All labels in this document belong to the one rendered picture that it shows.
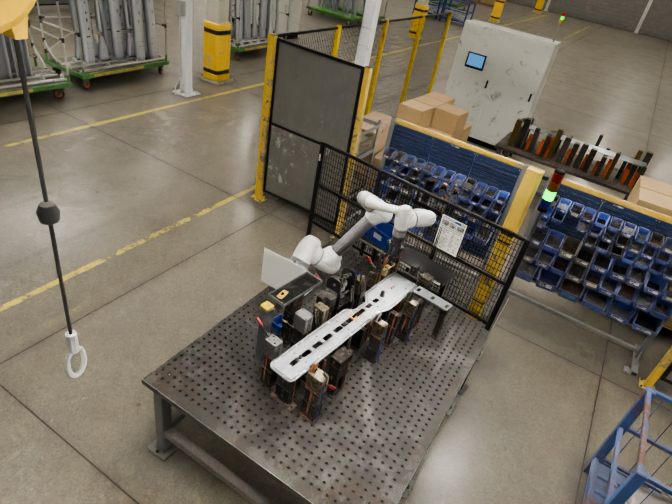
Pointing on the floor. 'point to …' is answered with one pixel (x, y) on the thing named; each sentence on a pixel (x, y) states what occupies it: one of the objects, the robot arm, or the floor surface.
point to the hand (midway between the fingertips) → (391, 260)
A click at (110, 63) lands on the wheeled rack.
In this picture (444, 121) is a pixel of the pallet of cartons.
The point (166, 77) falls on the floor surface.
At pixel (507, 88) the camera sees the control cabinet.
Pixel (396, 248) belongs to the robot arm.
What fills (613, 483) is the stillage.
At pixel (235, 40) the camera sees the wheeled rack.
